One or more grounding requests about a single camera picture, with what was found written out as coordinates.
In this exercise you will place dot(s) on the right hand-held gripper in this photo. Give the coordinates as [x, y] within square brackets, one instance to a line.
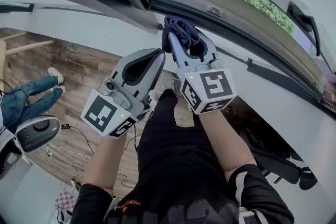
[210, 89]

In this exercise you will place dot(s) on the person's left forearm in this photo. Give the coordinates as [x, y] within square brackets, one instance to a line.
[105, 160]

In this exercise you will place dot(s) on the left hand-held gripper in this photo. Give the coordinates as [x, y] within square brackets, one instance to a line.
[105, 112]

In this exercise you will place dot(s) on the light wooden chair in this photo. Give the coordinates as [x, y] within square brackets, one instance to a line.
[15, 47]

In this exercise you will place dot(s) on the metal lock keeper plate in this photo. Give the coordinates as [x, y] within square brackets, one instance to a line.
[214, 10]

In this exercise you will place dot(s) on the dark blue cloth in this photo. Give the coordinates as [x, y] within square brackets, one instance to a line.
[183, 29]

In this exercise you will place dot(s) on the black printed t-shirt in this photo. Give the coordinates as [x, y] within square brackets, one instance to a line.
[183, 209]

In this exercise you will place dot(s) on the black office chair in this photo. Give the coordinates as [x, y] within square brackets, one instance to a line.
[275, 154]

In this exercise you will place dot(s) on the person's right forearm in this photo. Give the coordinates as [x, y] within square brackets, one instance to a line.
[225, 144]

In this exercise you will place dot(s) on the person's right white shoe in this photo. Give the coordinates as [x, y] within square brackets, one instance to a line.
[183, 115]

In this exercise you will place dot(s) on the black trousers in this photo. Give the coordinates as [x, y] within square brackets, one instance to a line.
[176, 139]

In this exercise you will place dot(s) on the person's white shoe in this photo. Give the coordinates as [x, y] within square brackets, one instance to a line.
[183, 115]
[166, 80]

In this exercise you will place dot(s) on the person's left white shoe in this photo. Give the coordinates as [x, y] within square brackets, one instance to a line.
[166, 80]

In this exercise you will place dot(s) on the grey oval device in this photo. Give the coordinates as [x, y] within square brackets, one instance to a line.
[36, 133]

